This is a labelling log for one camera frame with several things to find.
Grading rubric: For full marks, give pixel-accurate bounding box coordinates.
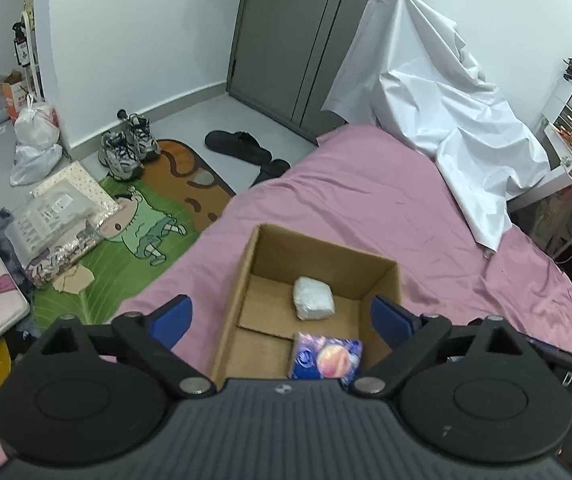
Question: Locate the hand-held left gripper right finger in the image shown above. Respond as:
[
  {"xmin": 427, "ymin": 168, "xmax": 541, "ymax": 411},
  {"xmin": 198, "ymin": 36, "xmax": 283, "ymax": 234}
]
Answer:
[{"xmin": 353, "ymin": 295, "xmax": 530, "ymax": 402}]

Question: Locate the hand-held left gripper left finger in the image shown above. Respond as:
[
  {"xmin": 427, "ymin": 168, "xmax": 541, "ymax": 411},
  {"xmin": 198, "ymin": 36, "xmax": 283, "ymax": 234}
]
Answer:
[{"xmin": 40, "ymin": 294, "xmax": 217, "ymax": 401}]

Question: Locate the blue peach print tissue pack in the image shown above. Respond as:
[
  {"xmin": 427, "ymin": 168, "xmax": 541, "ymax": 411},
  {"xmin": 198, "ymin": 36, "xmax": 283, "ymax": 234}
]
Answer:
[{"xmin": 288, "ymin": 331, "xmax": 364, "ymax": 386}]

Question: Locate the white tissue pack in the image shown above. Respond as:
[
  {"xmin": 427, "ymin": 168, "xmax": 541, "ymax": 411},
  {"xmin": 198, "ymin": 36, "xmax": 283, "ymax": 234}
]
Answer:
[{"xmin": 293, "ymin": 276, "xmax": 335, "ymax": 321}]

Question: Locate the cartoon floor mat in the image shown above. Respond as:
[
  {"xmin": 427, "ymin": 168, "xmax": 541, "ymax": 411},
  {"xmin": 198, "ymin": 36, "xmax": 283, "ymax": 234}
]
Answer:
[{"xmin": 33, "ymin": 139, "xmax": 237, "ymax": 333}]

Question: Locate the pink bedsheet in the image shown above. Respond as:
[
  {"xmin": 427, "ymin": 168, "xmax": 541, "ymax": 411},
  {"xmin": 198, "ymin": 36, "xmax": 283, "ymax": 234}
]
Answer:
[{"xmin": 110, "ymin": 124, "xmax": 572, "ymax": 396}]

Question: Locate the clear plastic packet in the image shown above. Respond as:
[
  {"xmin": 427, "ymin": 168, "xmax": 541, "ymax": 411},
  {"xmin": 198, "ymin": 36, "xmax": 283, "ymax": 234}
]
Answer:
[{"xmin": 4, "ymin": 181, "xmax": 100, "ymax": 267}]

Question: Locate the cream dotted package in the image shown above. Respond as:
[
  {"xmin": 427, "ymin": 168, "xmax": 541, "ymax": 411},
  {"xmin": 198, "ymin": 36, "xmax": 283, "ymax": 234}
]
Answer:
[{"xmin": 30, "ymin": 161, "xmax": 116, "ymax": 211}]

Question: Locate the grey sneaker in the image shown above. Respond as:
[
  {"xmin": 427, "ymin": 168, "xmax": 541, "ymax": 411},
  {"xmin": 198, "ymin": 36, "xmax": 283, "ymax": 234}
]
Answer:
[
  {"xmin": 98, "ymin": 130, "xmax": 144, "ymax": 181},
  {"xmin": 124, "ymin": 112, "xmax": 161, "ymax": 161}
]

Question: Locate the black slipper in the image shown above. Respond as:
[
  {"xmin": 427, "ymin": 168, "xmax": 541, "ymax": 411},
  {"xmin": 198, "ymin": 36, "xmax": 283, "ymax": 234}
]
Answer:
[
  {"xmin": 250, "ymin": 158, "xmax": 291, "ymax": 188},
  {"xmin": 204, "ymin": 130, "xmax": 273, "ymax": 165}
]

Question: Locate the white plastic bag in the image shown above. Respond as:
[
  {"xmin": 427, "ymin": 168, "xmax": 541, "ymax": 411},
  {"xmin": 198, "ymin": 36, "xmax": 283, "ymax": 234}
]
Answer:
[
  {"xmin": 13, "ymin": 101, "xmax": 61, "ymax": 151},
  {"xmin": 10, "ymin": 142, "xmax": 64, "ymax": 187}
]

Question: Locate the white desk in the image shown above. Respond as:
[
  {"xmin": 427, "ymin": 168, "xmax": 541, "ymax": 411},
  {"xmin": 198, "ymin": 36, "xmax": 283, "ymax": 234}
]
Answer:
[{"xmin": 508, "ymin": 120, "xmax": 572, "ymax": 281}]

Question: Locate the white cloth cover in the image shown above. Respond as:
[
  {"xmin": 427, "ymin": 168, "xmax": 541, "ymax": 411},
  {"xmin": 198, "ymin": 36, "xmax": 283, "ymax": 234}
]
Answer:
[{"xmin": 321, "ymin": 0, "xmax": 552, "ymax": 253}]

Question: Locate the orange cardboard box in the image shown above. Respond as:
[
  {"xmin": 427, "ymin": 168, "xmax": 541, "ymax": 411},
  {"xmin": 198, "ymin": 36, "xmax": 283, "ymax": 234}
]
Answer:
[{"xmin": 0, "ymin": 70, "xmax": 29, "ymax": 122}]

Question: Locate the grey door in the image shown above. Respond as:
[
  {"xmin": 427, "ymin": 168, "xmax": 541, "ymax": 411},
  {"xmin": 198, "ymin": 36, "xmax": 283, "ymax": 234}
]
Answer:
[{"xmin": 226, "ymin": 0, "xmax": 429, "ymax": 143}]

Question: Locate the dark bottle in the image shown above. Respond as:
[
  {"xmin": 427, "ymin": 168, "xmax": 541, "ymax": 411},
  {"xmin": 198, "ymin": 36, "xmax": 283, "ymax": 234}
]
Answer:
[{"xmin": 12, "ymin": 22, "xmax": 31, "ymax": 68}]

